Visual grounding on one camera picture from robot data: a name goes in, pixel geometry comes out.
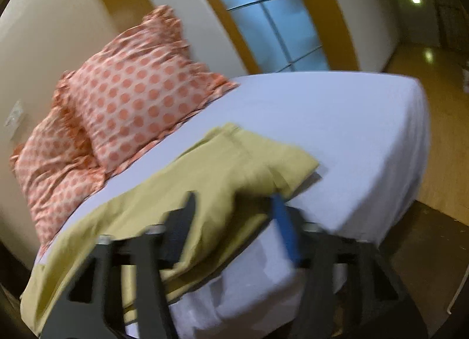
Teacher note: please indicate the left polka dot pillow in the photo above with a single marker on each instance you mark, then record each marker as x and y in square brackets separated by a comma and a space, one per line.
[56, 168]

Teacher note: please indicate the wall switch plate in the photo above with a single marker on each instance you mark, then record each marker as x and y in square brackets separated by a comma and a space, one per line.
[14, 120]

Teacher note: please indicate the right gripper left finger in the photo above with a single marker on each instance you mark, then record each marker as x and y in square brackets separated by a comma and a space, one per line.
[91, 305]

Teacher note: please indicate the frosted glass window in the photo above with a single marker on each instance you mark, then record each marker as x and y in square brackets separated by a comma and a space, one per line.
[280, 34]

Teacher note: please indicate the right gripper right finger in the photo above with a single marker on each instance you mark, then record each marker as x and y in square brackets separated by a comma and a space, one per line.
[377, 304]

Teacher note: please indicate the khaki pants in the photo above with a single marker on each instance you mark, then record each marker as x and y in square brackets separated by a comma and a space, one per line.
[228, 170]

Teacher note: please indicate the right polka dot pillow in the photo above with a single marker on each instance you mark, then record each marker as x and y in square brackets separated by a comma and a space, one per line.
[137, 90]

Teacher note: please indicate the white bed sheet mattress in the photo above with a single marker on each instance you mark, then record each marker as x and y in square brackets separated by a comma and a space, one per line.
[370, 134]

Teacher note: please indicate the polka dot pillow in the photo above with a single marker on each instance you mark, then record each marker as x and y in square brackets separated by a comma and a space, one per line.
[137, 90]
[56, 168]

